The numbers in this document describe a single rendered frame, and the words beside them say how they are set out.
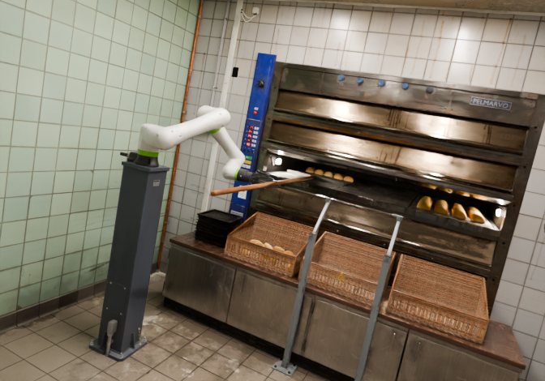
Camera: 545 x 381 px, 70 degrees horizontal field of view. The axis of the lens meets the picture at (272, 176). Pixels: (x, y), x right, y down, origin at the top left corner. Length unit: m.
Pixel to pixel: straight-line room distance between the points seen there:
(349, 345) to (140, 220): 1.53
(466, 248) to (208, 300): 1.88
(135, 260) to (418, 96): 2.21
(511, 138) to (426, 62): 0.76
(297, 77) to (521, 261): 2.06
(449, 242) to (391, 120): 0.96
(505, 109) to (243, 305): 2.23
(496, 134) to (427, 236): 0.83
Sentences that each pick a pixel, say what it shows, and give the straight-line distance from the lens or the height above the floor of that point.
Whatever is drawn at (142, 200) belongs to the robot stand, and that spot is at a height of 1.00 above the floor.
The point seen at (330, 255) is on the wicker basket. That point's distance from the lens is 3.12.
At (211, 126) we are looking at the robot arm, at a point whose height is 1.51.
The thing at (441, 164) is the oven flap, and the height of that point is 1.54.
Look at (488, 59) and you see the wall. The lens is 3.08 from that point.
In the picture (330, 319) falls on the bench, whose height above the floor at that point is 0.42.
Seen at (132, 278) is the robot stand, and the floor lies 0.52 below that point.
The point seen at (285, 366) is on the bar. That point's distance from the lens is 2.93.
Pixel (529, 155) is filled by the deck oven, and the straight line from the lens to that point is 3.04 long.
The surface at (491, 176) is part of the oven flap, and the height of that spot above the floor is 1.53.
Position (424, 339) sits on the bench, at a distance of 2.68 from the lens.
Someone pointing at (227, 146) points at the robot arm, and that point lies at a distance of 2.77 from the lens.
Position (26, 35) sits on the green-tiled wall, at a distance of 2.72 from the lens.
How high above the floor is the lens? 1.57
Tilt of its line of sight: 7 degrees down
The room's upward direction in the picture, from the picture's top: 11 degrees clockwise
